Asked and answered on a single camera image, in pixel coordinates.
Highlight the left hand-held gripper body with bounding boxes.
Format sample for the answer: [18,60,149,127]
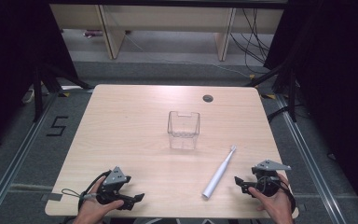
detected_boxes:
[96,165,132,205]

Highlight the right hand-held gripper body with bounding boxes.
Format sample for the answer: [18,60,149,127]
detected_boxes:
[251,159,293,198]

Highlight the white electric toothbrush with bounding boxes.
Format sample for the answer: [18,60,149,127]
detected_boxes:
[201,144,238,200]

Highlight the clear plastic container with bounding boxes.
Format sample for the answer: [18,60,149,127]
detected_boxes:
[167,110,201,151]

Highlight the person's right hand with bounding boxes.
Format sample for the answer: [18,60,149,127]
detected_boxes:
[247,173,295,224]

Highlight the person's left hand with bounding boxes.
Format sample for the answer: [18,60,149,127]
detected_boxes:
[72,176,125,224]

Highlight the black metal stand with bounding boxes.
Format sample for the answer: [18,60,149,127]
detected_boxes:
[32,63,91,123]
[245,60,298,123]

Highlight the black curtain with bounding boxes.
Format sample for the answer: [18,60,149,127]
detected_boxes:
[0,0,79,157]
[263,0,358,216]

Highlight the small dark floor item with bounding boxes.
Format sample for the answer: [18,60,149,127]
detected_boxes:
[83,29,104,39]

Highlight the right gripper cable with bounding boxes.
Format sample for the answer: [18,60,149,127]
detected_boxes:
[255,175,296,214]

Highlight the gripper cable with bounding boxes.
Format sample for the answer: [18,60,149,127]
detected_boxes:
[255,175,296,214]
[61,169,112,213]

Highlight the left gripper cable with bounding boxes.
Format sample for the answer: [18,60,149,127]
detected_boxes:
[61,169,112,213]

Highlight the grey metal floor rail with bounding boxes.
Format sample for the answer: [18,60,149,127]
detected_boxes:
[275,94,347,224]
[0,92,60,224]

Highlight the thick black floor cable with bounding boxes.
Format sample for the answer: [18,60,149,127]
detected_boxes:
[266,105,291,123]

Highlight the bundle of black hanging cables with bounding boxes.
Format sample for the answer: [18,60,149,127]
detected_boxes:
[229,7,275,75]

